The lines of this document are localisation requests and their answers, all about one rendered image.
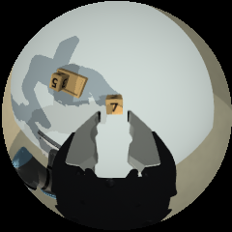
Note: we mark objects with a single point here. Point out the tan wooden number cube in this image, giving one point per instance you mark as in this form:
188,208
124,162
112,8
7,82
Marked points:
114,104
58,81

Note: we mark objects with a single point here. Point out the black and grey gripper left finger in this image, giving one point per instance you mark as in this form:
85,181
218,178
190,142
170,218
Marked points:
77,153

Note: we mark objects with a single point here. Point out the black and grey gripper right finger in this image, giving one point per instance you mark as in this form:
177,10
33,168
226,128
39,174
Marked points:
149,154

